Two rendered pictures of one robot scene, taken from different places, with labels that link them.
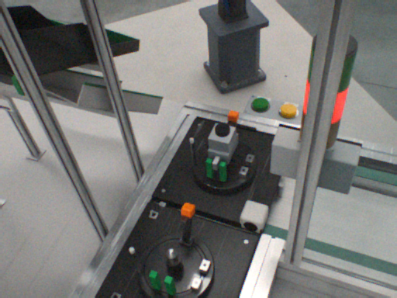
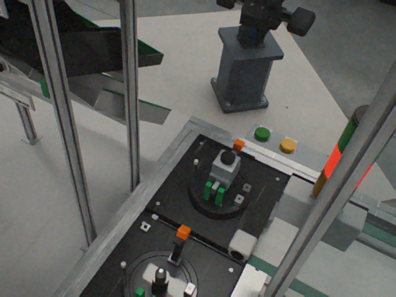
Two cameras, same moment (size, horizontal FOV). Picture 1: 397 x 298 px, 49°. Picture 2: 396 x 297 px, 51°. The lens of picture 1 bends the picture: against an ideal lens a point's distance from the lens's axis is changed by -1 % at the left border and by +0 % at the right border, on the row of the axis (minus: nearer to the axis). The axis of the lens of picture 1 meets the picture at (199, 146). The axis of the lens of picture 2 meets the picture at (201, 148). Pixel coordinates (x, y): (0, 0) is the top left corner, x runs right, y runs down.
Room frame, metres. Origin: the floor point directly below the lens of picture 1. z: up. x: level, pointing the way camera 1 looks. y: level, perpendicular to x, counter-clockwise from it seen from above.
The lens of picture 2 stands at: (0.06, 0.06, 1.74)
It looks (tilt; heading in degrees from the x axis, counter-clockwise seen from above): 50 degrees down; 354
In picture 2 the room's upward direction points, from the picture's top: 9 degrees clockwise
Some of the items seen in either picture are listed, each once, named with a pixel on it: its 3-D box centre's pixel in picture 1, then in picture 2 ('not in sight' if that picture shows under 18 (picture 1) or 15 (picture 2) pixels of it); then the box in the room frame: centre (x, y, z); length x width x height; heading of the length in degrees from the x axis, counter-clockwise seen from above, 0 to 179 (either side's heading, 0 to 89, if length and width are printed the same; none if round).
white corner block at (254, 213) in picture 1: (253, 216); (241, 246); (0.45, -0.09, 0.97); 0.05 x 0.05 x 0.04; 63
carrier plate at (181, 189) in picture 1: (224, 170); (219, 193); (0.58, -0.05, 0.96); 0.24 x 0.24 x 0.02; 63
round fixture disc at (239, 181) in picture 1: (224, 164); (220, 188); (0.58, -0.05, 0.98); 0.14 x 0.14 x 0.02
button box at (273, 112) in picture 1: (287, 120); (284, 154); (0.74, -0.22, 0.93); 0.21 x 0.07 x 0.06; 63
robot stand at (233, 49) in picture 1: (233, 45); (244, 69); (1.02, -0.13, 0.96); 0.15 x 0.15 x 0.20; 17
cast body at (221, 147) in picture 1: (221, 143); (223, 170); (0.57, -0.04, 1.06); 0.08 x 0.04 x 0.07; 153
